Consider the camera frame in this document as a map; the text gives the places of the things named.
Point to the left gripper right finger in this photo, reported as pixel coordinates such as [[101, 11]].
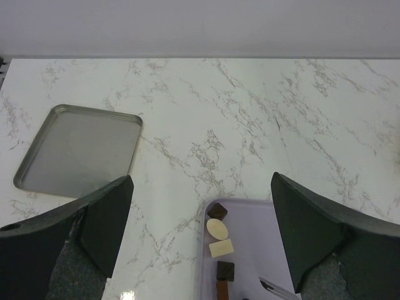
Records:
[[333, 251]]

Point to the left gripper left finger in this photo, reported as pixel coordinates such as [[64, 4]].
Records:
[[68, 252]]

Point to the metal tongs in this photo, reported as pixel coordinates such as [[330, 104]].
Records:
[[277, 290]]

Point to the white block chocolate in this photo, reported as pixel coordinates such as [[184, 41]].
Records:
[[221, 248]]

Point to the dark square chocolate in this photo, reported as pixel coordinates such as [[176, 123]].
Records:
[[225, 271]]

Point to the brown bar chocolate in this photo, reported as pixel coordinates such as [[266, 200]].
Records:
[[222, 290]]

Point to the white flat oval chocolate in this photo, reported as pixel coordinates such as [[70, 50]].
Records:
[[217, 229]]

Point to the dark diamond chocolate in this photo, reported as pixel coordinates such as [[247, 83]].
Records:
[[217, 211]]

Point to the lavender plastic tray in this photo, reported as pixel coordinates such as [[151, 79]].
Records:
[[258, 251]]

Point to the silver metal tray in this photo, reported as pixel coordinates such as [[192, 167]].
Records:
[[78, 150]]

